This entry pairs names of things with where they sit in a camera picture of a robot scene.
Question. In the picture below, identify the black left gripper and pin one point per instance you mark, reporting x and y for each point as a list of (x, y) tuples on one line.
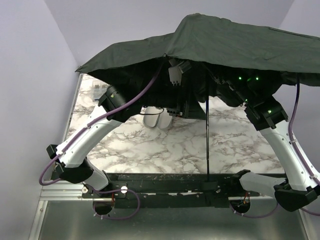
[(186, 110)]

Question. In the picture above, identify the beige zippered umbrella case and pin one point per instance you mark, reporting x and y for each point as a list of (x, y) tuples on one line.
[(155, 117)]

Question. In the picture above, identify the black umbrella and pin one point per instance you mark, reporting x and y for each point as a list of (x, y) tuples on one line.
[(229, 60)]

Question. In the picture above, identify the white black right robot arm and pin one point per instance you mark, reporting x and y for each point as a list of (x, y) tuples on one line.
[(301, 186)]

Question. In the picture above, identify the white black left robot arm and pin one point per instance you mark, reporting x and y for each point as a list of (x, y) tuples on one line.
[(115, 107)]

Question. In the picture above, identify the clear plastic screw organizer box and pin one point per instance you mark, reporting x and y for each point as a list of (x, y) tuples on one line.
[(98, 88)]

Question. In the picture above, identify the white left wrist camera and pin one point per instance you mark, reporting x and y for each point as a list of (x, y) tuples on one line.
[(177, 69)]

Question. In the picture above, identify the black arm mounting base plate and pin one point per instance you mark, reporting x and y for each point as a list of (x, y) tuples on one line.
[(164, 190)]

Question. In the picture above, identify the aluminium front rail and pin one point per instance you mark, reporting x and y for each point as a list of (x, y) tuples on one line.
[(65, 191)]

